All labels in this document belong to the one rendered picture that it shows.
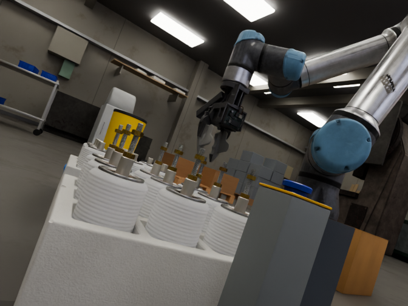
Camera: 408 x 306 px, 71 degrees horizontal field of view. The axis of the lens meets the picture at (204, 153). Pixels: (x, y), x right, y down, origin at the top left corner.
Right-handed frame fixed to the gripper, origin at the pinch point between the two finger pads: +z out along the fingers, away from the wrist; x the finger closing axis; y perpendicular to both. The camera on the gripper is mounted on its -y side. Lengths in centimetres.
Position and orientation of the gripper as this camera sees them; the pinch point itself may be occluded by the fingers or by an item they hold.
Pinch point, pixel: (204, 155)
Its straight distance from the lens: 78.0
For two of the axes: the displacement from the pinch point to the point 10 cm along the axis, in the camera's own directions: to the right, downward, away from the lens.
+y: 5.0, 1.2, -8.6
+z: -3.4, 9.4, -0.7
